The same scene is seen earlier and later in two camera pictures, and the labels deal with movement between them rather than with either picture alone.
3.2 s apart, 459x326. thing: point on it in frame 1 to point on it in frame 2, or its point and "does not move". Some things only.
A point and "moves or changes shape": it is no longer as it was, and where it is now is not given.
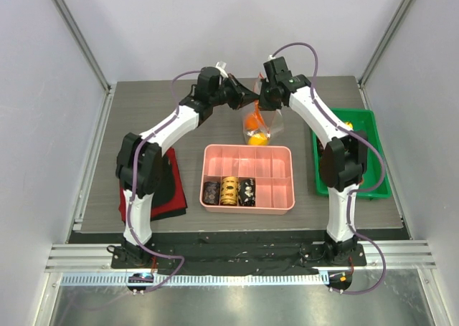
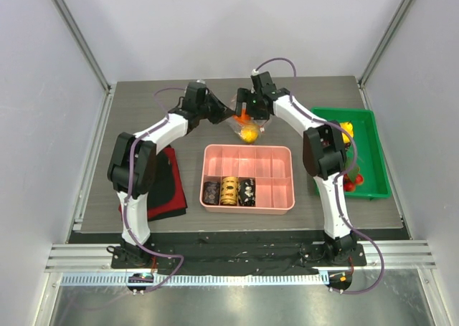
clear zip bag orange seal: (260, 126) moves or changes shape
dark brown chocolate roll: (211, 193) does not move
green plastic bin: (363, 121) does not move
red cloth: (169, 200) does not move
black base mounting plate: (240, 255) does not move
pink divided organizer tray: (271, 165) does not move
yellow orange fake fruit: (259, 139) to (249, 134)
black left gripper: (241, 99) to (223, 112)
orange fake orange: (251, 122) to (243, 118)
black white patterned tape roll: (247, 188) does not move
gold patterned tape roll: (229, 189) does not move
